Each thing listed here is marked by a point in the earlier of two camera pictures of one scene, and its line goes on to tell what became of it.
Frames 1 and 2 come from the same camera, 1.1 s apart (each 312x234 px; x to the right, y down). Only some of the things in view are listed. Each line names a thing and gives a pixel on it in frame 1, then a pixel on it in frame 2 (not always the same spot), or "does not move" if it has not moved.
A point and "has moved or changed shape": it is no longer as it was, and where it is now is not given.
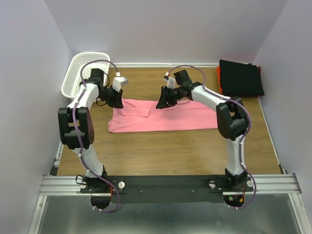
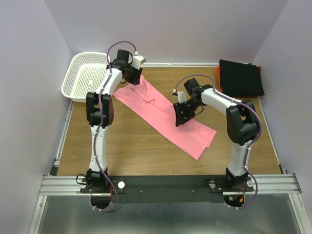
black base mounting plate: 159,189 does not move
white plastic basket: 72,77 does not move
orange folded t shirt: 221,88 does not move
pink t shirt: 137,115 has moved or changed shape
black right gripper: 165,100 -> 182,118
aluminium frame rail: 276,183 does not move
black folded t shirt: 240,79 does not move
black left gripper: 117,102 -> 135,79
